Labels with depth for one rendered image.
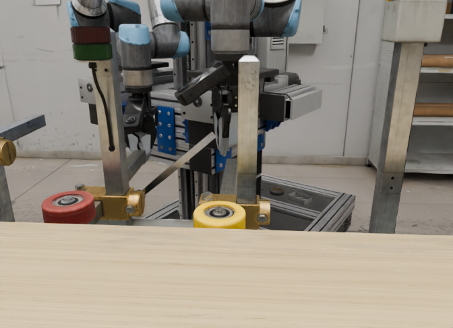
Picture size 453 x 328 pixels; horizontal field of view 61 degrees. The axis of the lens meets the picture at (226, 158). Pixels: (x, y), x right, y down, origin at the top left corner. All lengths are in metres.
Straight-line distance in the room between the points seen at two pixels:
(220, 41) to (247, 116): 0.16
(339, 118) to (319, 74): 0.42
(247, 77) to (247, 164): 0.15
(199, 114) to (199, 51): 0.35
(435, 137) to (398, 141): 3.03
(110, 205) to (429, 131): 3.23
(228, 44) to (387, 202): 0.41
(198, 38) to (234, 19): 0.71
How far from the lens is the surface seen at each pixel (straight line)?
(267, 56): 1.66
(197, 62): 1.45
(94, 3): 1.47
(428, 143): 3.74
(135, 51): 1.00
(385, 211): 0.77
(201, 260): 0.49
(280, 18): 1.19
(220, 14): 0.75
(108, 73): 0.70
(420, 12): 0.68
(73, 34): 0.66
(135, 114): 0.98
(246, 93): 0.66
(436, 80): 3.63
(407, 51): 0.70
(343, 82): 3.41
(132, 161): 0.97
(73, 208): 0.65
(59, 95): 3.76
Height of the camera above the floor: 1.17
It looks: 19 degrees down
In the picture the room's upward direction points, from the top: straight up
